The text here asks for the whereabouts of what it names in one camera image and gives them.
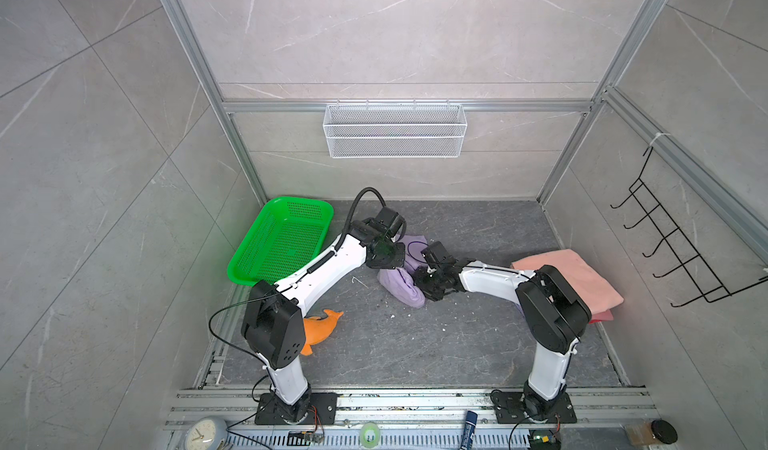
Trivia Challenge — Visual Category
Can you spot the purple t shirt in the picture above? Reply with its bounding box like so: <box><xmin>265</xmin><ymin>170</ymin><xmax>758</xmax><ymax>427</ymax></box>
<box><xmin>377</xmin><ymin>235</ymin><xmax>427</xmax><ymax>308</ymax></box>

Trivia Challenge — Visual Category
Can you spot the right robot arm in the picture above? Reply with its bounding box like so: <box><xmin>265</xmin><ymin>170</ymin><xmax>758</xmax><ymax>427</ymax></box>
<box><xmin>413</xmin><ymin>241</ymin><xmax>592</xmax><ymax>422</ymax></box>

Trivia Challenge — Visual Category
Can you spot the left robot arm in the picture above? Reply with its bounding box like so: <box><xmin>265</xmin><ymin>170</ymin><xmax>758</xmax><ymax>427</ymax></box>
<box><xmin>241</xmin><ymin>206</ymin><xmax>407</xmax><ymax>408</ymax></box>

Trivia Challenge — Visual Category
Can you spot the green plastic basket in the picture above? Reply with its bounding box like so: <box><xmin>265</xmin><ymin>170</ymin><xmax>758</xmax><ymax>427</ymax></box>
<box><xmin>227</xmin><ymin>196</ymin><xmax>334</xmax><ymax>286</ymax></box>

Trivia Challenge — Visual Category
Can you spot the orange dolphin toy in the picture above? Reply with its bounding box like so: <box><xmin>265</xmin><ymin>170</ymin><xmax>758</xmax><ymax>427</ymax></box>
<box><xmin>301</xmin><ymin>309</ymin><xmax>344</xmax><ymax>356</ymax></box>

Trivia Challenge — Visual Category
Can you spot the blue marker pen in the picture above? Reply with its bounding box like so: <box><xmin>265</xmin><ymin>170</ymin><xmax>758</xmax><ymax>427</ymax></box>
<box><xmin>459</xmin><ymin>410</ymin><xmax>478</xmax><ymax>450</ymax></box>

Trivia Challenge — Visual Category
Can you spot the pink folded t shirt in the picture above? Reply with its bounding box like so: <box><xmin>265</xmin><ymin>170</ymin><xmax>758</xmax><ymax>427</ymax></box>
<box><xmin>512</xmin><ymin>249</ymin><xmax>624</xmax><ymax>323</ymax></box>

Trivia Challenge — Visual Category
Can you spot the green tape roll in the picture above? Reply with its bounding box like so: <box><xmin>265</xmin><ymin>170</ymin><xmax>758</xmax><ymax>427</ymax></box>
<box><xmin>359</xmin><ymin>422</ymin><xmax>381</xmax><ymax>449</ymax></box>

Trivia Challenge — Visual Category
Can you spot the small brown box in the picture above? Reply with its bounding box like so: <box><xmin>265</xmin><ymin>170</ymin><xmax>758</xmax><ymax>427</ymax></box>
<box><xmin>624</xmin><ymin>421</ymin><xmax>658</xmax><ymax>448</ymax></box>

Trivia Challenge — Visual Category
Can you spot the white analog clock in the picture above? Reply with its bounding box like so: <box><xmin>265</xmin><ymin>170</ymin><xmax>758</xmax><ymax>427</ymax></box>
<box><xmin>182</xmin><ymin>416</ymin><xmax>228</xmax><ymax>450</ymax></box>

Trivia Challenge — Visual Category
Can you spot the black round lid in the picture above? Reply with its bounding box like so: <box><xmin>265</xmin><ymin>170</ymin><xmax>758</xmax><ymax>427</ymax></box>
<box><xmin>650</xmin><ymin>419</ymin><xmax>679</xmax><ymax>445</ymax></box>

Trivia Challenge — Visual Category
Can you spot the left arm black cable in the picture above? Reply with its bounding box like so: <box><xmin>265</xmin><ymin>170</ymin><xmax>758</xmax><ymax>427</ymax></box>
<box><xmin>332</xmin><ymin>187</ymin><xmax>388</xmax><ymax>253</ymax></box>

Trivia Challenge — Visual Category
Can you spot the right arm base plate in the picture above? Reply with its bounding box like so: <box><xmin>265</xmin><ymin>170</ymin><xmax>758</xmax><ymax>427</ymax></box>
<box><xmin>489</xmin><ymin>389</ymin><xmax>577</xmax><ymax>424</ymax></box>

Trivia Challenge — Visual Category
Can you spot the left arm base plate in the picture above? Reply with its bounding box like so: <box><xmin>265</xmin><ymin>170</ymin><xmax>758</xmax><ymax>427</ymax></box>
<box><xmin>254</xmin><ymin>391</ymin><xmax>339</xmax><ymax>425</ymax></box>

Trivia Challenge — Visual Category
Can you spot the black wire hook rack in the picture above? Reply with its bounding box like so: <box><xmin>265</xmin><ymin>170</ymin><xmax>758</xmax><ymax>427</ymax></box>
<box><xmin>609</xmin><ymin>146</ymin><xmax>767</xmax><ymax>309</ymax></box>

